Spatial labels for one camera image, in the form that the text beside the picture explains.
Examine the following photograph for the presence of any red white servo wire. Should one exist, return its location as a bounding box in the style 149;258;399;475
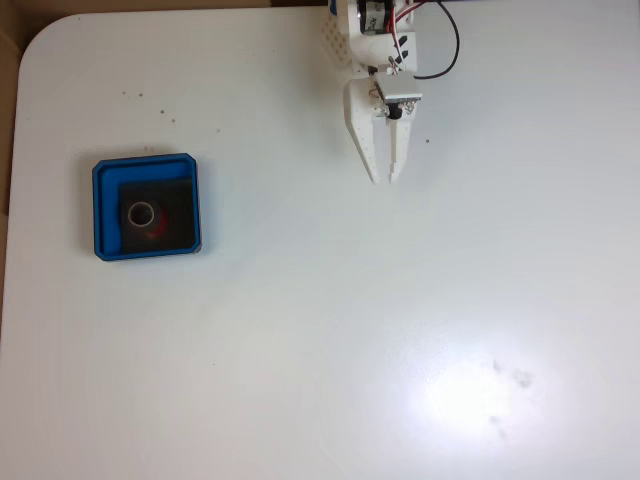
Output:
390;0;427;62

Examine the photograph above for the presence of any black foam pad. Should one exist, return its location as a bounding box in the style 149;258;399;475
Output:
118;177;197;254

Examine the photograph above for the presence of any white camera box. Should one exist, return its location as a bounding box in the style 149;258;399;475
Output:
374;69;424;122

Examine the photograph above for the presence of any blue square box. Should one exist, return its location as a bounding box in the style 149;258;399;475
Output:
91;152;204;263

